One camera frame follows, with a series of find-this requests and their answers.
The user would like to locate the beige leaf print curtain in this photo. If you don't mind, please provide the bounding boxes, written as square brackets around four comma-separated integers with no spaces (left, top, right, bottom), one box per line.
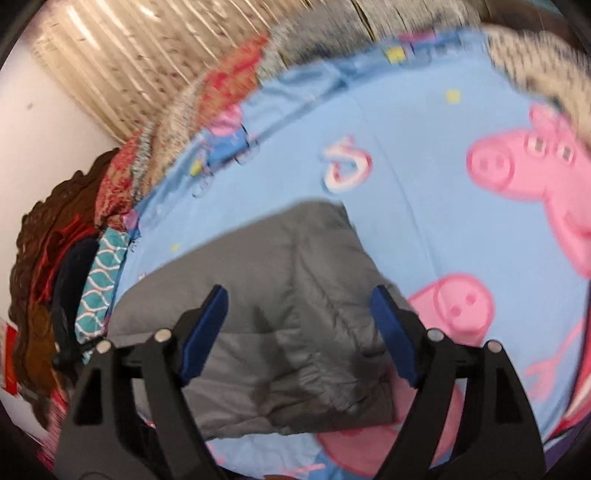
[30,0,361,145]

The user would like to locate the red cloth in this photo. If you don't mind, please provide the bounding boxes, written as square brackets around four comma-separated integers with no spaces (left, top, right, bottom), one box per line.
[28,217,100,306]

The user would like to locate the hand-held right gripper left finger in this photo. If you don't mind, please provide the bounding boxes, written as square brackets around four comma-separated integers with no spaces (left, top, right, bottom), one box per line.
[58,285,230,480]

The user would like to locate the carved wooden headboard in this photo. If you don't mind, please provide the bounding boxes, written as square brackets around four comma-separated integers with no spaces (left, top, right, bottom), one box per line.
[7,148,122,430]

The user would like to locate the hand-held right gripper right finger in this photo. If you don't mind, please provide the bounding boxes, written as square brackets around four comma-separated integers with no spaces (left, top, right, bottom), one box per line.
[369,284,546,480]

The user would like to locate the cream polka dot cloth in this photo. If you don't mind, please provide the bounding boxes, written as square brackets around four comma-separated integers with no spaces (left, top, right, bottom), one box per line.
[480,25,591,153]

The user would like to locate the teal white wave-pattern pillow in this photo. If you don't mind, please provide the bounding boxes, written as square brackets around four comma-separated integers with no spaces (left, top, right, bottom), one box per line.
[75,228,133,345]

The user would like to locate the dark navy cloth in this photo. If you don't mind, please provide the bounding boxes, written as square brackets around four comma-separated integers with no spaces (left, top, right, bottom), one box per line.
[51,240,100,365]

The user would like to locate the blue cartoon pig bedsheet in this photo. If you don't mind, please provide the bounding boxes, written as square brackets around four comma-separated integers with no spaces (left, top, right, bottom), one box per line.
[122,28,591,478]

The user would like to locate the grey quilted jacket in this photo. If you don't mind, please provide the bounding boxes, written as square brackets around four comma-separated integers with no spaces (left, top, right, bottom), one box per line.
[106,199,419,439]

